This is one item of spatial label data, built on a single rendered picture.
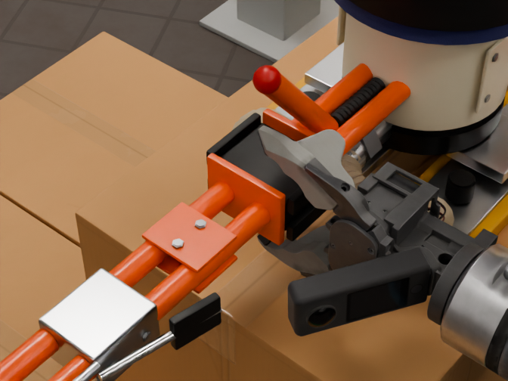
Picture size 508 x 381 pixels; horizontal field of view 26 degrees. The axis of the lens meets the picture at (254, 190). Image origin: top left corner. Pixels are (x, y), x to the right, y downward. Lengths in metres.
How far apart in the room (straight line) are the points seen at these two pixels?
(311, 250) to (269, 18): 1.94
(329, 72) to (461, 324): 0.44
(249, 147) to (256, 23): 1.93
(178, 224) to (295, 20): 1.99
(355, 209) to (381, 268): 0.05
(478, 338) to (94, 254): 0.46
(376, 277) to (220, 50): 2.03
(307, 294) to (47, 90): 1.13
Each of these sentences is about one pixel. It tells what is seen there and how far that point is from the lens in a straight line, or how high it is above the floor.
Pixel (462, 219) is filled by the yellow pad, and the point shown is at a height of 0.97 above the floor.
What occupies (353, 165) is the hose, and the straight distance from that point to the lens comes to 1.05.
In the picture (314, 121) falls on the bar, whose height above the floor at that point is 1.11.
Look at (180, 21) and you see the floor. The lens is 2.96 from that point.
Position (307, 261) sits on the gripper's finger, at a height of 1.03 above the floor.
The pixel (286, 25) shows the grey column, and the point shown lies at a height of 0.06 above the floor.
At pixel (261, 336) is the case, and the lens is 1.02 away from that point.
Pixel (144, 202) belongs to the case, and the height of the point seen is 0.94.
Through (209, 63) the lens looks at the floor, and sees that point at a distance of 2.82.
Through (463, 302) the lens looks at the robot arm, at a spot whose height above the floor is 1.10.
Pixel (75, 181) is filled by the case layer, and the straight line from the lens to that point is 1.74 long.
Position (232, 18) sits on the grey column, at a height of 0.01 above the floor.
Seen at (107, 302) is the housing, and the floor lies 1.09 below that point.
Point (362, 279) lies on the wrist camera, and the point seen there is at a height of 1.09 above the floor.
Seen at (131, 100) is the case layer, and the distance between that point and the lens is 1.88.
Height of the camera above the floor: 1.75
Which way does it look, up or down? 45 degrees down
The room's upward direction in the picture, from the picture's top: straight up
